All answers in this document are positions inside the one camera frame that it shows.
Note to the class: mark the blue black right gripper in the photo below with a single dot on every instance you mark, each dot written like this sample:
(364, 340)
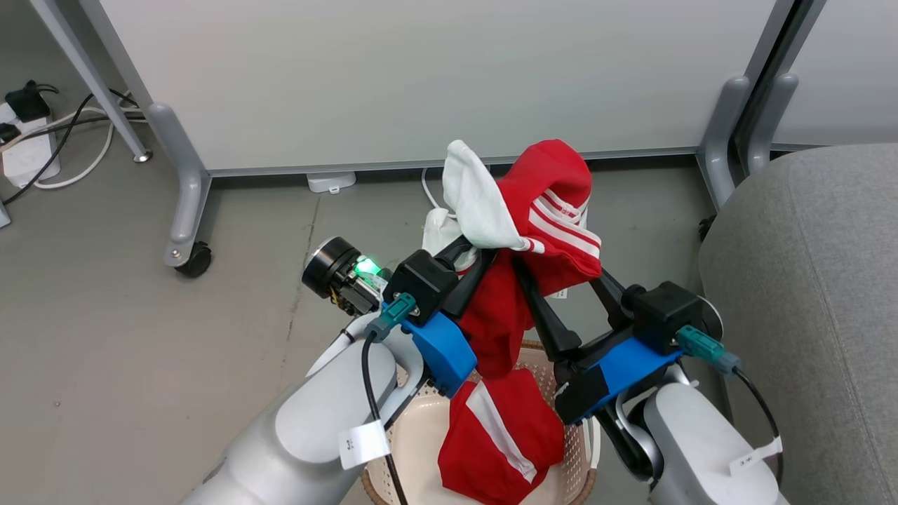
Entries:
(617, 368)

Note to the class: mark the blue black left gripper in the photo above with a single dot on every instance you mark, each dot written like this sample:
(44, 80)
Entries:
(442, 351)

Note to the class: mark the red garment with white stripes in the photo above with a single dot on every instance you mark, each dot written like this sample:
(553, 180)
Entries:
(554, 189)

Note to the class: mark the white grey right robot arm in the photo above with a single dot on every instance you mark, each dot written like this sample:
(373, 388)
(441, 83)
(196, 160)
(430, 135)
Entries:
(691, 435)

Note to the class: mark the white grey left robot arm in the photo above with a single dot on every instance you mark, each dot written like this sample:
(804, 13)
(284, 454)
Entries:
(316, 414)

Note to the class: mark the cream laundry basket brown rim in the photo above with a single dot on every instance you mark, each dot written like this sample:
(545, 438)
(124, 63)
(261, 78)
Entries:
(421, 435)

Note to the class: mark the black caster wheel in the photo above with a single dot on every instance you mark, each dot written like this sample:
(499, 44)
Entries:
(706, 228)
(195, 261)

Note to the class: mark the small white floor box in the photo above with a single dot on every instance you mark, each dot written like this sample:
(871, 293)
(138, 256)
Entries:
(331, 182)

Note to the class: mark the wide white partition panel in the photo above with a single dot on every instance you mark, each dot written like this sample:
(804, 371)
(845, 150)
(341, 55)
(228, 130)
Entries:
(421, 77)

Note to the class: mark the grey partition foot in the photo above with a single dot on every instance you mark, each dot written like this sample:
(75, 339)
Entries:
(768, 119)
(719, 140)
(186, 189)

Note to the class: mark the grey fabric sofa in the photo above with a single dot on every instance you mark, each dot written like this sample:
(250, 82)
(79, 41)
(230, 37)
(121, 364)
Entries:
(814, 294)

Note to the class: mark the narrow white partition panel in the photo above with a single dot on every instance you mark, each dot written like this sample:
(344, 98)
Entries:
(842, 70)

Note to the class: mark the grey slanted metal leg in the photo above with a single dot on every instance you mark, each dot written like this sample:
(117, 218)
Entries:
(91, 77)

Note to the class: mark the white power strip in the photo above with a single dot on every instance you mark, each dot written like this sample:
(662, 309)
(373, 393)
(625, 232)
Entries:
(29, 158)

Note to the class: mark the black power adapter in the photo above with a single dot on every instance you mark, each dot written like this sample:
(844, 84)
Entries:
(28, 104)

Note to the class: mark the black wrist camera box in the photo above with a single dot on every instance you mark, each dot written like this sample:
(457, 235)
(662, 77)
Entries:
(663, 315)
(421, 280)

